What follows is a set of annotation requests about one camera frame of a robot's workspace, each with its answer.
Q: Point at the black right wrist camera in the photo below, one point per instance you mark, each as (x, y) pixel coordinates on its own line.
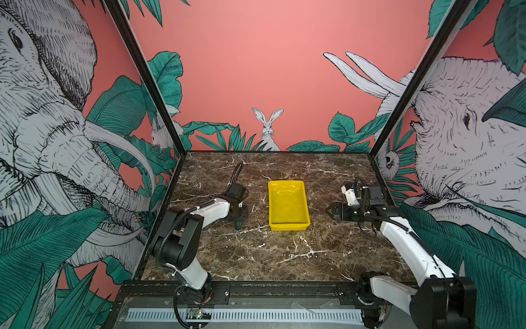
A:
(367, 195)

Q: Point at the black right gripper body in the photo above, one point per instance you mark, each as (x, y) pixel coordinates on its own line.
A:
(349, 213)

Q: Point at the black corner post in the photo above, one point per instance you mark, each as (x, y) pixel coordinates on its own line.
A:
(451, 24)
(115, 9)

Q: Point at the black left corner post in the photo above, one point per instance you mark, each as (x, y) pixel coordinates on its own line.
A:
(115, 9)

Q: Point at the black right corner post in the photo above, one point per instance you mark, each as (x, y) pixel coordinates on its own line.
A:
(451, 24)

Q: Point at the white slotted cable duct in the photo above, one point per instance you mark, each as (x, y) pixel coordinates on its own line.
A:
(226, 315)

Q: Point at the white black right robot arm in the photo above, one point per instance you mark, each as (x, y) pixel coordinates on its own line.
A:
(441, 298)

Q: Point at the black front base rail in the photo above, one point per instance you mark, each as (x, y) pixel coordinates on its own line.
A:
(156, 292)

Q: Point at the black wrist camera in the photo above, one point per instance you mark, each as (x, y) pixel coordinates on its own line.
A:
(367, 195)
(236, 192)

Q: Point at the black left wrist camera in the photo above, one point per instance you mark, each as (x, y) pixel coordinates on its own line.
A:
(236, 192)

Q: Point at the yellow plastic bin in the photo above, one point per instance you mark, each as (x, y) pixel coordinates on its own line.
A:
(287, 205)

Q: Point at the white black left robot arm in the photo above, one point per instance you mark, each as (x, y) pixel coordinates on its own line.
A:
(176, 242)

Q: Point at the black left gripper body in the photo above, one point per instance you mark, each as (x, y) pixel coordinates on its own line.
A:
(241, 214)

